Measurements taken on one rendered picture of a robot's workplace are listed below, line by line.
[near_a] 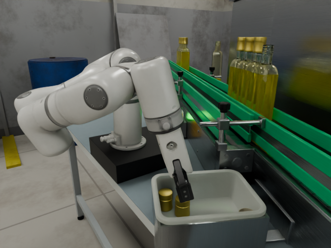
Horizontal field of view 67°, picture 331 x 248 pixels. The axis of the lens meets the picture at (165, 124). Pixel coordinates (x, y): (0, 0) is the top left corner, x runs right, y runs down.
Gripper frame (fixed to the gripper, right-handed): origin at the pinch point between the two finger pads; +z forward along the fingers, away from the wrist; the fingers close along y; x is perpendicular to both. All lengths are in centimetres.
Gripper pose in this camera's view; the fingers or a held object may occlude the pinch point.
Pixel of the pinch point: (182, 186)
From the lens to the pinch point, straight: 57.5
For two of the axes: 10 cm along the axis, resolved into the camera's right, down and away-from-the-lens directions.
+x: -9.6, 2.7, 0.0
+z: 2.5, 9.0, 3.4
